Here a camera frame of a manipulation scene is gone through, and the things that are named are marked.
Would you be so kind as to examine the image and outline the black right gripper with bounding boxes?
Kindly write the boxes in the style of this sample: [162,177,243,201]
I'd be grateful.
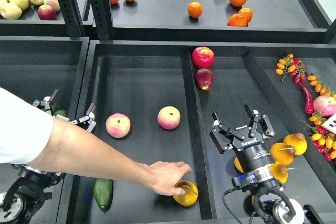
[210,102,275,173]

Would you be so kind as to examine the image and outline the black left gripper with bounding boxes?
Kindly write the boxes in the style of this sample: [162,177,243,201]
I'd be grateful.
[33,89,96,133]

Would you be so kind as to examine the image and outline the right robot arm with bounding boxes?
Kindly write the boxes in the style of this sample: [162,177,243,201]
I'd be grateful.
[210,104,323,223]

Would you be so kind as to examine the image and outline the person's bare forearm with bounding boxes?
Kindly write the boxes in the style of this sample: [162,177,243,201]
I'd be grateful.
[28,119,159,193]

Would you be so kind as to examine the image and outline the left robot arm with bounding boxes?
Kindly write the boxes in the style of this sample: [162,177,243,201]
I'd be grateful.
[1,89,97,223]

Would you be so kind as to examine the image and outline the green avocado pile right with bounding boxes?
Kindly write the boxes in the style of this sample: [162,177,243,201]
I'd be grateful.
[54,109,67,117]

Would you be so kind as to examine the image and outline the green avocado pile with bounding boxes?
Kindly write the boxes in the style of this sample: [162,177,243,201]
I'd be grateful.
[51,104,60,113]
[54,109,67,117]

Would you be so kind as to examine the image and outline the green avocado pile top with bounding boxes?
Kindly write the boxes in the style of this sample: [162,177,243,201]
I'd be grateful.
[51,104,60,113]

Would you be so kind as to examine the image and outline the yellow pear with stem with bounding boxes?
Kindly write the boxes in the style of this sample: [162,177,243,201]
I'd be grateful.
[270,143,296,166]

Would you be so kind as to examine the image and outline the yellow pear bottom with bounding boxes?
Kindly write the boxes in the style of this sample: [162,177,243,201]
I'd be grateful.
[251,195,255,208]

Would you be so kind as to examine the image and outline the person's bare hand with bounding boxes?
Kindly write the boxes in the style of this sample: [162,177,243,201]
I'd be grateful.
[144,161,193,196]

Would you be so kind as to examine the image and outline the white shirt sleeve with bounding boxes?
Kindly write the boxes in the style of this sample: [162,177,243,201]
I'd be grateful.
[1,88,54,164]

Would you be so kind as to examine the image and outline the pink apple left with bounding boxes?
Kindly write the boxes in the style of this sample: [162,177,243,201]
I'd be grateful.
[106,113,131,138]

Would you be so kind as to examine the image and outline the pink apple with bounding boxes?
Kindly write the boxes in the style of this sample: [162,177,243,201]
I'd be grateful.
[157,106,181,130]
[106,113,131,138]

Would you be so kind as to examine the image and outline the dark red apple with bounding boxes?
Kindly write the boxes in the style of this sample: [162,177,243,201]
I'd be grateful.
[195,68,214,90]

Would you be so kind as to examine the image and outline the red chili pepper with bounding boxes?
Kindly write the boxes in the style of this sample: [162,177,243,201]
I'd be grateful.
[299,84,314,114]

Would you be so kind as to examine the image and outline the pink apple centre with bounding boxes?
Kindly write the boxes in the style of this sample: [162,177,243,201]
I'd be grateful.
[157,106,181,130]

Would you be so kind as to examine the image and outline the cherry tomato bunch lower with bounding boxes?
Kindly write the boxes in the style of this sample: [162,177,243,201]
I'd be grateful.
[301,111,335,162]

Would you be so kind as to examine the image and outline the cherry tomato bunch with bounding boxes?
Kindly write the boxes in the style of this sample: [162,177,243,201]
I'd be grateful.
[276,54,306,83]
[301,111,335,162]

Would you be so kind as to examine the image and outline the cherry tomato bunch upper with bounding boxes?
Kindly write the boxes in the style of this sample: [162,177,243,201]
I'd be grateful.
[276,54,306,83]

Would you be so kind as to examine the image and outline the pink apple right tray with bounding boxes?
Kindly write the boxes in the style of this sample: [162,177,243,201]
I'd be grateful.
[313,95,335,116]

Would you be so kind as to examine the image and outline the white label card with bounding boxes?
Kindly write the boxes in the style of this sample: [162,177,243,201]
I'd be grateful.
[322,114,336,134]

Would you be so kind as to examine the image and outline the bright red apple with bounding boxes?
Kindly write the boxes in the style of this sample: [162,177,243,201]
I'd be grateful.
[191,46,215,69]

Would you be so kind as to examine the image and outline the black centre divided tray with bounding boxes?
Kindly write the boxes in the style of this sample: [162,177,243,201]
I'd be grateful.
[67,41,335,223]

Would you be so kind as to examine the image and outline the black upper left tray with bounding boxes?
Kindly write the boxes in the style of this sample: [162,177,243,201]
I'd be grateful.
[1,0,93,37]

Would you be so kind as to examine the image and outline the red apple on shelf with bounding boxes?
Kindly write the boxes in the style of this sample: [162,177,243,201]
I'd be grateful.
[37,5,57,20]

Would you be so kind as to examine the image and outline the peach coloured fruit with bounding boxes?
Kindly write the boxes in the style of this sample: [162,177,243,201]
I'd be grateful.
[44,0,60,12]

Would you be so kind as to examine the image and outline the orange front right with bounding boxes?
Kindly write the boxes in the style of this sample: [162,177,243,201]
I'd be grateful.
[227,13,248,27]

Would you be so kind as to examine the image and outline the orange right small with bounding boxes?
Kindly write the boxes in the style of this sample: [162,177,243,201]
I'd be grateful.
[239,7,253,23]

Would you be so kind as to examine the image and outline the pale apple middle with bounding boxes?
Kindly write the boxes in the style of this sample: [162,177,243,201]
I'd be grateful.
[9,0,29,10]

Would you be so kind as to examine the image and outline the black braided right cable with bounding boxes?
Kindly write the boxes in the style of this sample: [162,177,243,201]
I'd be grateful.
[222,187,257,224]

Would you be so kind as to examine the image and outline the orange cherry tomato string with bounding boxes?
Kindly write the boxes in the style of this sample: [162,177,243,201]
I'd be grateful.
[307,74,336,99]

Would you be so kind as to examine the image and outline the black perforated post left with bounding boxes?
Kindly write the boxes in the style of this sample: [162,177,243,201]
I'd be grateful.
[58,0,85,37]

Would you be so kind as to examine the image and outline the black perforated shelf post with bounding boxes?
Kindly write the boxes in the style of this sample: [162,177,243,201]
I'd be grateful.
[89,0,114,40]

